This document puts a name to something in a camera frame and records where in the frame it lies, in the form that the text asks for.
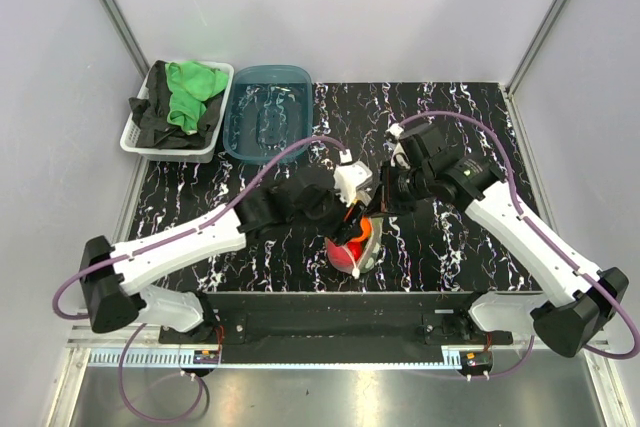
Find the left aluminium frame post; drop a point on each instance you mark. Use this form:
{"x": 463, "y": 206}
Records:
{"x": 126, "y": 35}

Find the orange fake fruit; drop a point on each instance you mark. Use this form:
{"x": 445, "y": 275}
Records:
{"x": 366, "y": 230}

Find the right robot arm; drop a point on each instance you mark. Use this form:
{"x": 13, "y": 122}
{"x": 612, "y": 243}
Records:
{"x": 577, "y": 297}

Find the white plastic basket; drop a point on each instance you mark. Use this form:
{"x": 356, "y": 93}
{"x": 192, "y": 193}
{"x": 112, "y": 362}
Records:
{"x": 131, "y": 131}

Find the aluminium frame post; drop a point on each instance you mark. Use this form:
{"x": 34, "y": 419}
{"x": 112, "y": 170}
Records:
{"x": 545, "y": 28}
{"x": 126, "y": 35}

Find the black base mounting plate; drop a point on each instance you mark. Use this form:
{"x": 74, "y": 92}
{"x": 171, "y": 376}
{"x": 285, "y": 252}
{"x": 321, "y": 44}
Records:
{"x": 346, "y": 328}

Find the blue translucent plastic tub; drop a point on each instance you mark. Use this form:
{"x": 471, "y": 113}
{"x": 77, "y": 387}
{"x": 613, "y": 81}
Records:
{"x": 269, "y": 109}

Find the clear polka dot zip bag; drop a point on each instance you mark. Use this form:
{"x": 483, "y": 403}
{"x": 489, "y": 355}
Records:
{"x": 371, "y": 247}

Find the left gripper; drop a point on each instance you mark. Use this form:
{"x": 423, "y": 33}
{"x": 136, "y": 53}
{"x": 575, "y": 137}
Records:
{"x": 349, "y": 229}

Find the slotted cable duct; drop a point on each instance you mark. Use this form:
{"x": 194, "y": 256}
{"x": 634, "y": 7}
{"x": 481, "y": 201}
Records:
{"x": 194, "y": 359}

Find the black cloth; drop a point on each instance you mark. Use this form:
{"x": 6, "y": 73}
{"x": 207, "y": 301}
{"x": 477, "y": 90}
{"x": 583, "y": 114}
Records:
{"x": 150, "y": 116}

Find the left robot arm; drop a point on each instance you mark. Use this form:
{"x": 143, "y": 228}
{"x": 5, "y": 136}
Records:
{"x": 119, "y": 280}

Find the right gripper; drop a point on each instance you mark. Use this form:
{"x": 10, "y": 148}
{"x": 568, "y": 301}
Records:
{"x": 390, "y": 204}

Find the right aluminium frame post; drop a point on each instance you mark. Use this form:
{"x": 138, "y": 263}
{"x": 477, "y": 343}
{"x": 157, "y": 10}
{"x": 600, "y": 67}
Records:
{"x": 545, "y": 28}

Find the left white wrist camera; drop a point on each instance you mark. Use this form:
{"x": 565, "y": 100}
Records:
{"x": 349, "y": 179}

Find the red fake apple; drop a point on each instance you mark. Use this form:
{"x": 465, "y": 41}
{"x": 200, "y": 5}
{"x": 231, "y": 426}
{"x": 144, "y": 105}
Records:
{"x": 343, "y": 258}

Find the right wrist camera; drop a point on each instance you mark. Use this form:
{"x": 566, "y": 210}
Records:
{"x": 398, "y": 137}

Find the green cloth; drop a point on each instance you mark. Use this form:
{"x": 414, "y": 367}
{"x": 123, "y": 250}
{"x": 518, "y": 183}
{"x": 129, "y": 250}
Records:
{"x": 191, "y": 84}

